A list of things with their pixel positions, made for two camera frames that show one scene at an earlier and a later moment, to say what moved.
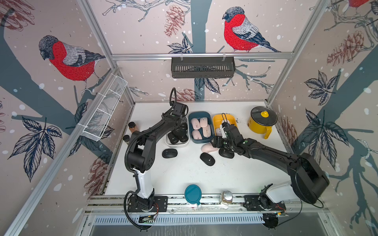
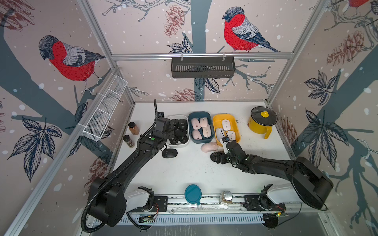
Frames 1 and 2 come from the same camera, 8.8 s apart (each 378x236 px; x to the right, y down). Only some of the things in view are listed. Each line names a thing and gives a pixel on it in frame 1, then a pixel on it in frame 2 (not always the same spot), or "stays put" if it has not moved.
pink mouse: [206, 131] stays put
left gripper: [183, 118] → [171, 132]
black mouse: [172, 138] stays put
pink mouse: [204, 122] stays put
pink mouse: [196, 123] stays put
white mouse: [218, 132] stays put
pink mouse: [196, 134] stays put
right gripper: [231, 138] → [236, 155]
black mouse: [207, 159] → [215, 157]
